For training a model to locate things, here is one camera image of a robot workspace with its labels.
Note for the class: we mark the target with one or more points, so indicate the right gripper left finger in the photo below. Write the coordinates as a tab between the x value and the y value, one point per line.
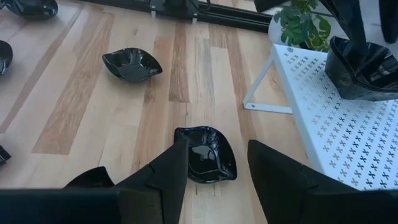
155	193

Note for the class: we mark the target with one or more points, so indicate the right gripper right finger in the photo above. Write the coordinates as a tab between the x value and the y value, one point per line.
280	193

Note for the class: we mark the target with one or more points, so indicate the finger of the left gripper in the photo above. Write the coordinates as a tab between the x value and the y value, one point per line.
390	18
346	21

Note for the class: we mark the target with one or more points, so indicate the black bowl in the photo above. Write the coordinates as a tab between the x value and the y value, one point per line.
373	67

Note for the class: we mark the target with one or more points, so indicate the black leaf-shaped mini plate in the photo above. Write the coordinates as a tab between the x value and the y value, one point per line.
208	155
132	65
4	57
31	7

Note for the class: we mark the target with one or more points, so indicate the black wavy square mini plate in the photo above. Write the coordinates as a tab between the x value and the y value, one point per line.
91	180
357	93

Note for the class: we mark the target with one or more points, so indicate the black small square mini plate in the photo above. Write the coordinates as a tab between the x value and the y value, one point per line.
3	155

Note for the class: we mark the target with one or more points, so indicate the green plant in white pot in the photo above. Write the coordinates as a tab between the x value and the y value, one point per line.
298	28

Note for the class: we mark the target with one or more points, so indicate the white perforated metal rack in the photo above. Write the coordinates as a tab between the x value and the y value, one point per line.
357	140

